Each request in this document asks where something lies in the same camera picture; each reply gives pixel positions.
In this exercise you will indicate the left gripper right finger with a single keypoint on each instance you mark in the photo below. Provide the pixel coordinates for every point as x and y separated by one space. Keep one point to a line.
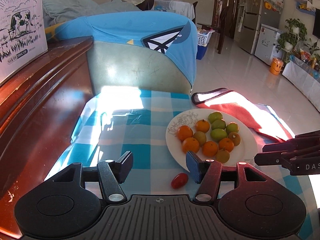
206 173

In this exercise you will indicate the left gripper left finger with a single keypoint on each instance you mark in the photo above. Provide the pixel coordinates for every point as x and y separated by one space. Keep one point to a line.
112 174

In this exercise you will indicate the yellow orange jujube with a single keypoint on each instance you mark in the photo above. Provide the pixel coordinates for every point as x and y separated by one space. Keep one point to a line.
222 156

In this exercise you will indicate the orange mandarin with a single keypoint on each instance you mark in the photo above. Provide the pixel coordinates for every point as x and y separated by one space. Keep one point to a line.
202 126
184 132
226 144
190 144
210 149

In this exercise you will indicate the red cherry tomato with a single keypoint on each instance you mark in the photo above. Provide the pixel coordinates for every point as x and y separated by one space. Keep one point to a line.
179 181

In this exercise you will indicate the yellow green jujube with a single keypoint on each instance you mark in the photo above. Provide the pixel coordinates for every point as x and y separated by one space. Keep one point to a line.
200 137

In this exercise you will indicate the yellow brown jujube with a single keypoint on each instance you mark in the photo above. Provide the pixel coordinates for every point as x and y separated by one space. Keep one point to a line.
235 138

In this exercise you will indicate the white tv cabinet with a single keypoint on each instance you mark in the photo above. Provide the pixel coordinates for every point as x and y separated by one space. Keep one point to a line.
304 78

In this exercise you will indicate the red fleece cloth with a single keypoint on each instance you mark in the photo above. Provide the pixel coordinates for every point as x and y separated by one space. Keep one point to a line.
236 105

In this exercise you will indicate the orange smiley bucket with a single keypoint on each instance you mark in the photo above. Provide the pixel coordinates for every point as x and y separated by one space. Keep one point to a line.
276 66

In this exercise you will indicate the green sofa armrest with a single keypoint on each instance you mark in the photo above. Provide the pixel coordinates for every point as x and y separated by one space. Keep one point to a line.
115 64

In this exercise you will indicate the small white freezer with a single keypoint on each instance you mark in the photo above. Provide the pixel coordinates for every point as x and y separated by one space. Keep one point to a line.
266 49

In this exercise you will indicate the blue storage bin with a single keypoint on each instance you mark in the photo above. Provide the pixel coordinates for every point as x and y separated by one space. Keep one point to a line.
201 50

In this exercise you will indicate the potted green plant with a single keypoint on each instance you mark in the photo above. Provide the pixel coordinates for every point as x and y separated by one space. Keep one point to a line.
295 31

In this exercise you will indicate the black television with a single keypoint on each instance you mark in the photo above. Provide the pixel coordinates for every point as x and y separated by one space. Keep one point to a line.
316 26

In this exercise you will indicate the white plastic basket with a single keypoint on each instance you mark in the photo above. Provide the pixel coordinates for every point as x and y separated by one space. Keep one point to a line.
204 37

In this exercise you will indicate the blue sailboat blanket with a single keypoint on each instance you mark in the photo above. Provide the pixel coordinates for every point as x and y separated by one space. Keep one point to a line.
168 33

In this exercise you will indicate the grey refrigerator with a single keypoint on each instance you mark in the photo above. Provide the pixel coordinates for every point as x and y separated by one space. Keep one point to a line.
256 13

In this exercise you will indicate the white milk carton box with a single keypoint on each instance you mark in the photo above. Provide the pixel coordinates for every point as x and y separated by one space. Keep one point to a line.
23 37

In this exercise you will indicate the white clothed dining table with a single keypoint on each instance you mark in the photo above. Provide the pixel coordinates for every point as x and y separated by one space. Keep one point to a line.
179 7

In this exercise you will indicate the grey green pillow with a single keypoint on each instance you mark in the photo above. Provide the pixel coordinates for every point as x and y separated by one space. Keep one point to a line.
59 11

